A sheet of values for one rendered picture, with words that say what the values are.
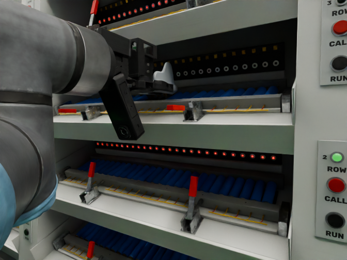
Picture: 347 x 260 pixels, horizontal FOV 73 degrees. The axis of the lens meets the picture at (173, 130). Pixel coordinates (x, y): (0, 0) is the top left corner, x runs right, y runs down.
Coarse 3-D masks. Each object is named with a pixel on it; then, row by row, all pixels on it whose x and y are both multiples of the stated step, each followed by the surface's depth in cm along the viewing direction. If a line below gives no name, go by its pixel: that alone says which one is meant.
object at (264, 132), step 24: (264, 72) 48; (72, 96) 70; (288, 96) 35; (72, 120) 57; (96, 120) 52; (144, 120) 46; (168, 120) 43; (216, 120) 38; (240, 120) 36; (264, 120) 34; (288, 120) 33; (168, 144) 43; (192, 144) 40; (216, 144) 38; (240, 144) 36; (264, 144) 34; (288, 144) 32
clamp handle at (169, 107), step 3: (189, 102) 40; (192, 102) 40; (168, 105) 34; (171, 105) 34; (174, 105) 34; (177, 105) 35; (180, 105) 36; (189, 105) 40; (192, 105) 40; (168, 108) 34; (171, 108) 34; (174, 108) 34; (177, 108) 35; (180, 108) 36; (183, 108) 37; (186, 108) 38; (189, 108) 38; (192, 108) 39
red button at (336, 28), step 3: (339, 21) 28; (342, 21) 28; (345, 21) 28; (336, 24) 28; (339, 24) 28; (342, 24) 28; (345, 24) 28; (333, 27) 28; (336, 27) 28; (339, 27) 28; (342, 27) 28; (345, 27) 28; (333, 30) 29; (336, 30) 28; (339, 30) 28; (342, 30) 28; (345, 30) 28; (336, 33) 28; (339, 33) 28; (342, 33) 28
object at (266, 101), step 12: (228, 96) 41; (240, 96) 40; (252, 96) 39; (264, 96) 37; (276, 96) 36; (60, 108) 65; (72, 108) 62; (84, 108) 60; (144, 108) 50; (156, 108) 48; (204, 108) 43; (216, 108) 42; (228, 108) 41; (240, 108) 40
